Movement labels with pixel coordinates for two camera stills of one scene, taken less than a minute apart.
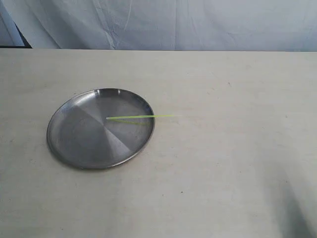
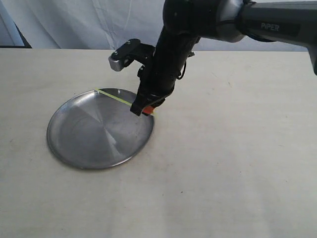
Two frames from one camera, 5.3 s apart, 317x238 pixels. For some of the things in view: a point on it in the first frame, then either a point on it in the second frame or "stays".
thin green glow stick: [132, 117] -> [113, 97]
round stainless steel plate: [79, 136] stays
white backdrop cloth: [286, 26] stays
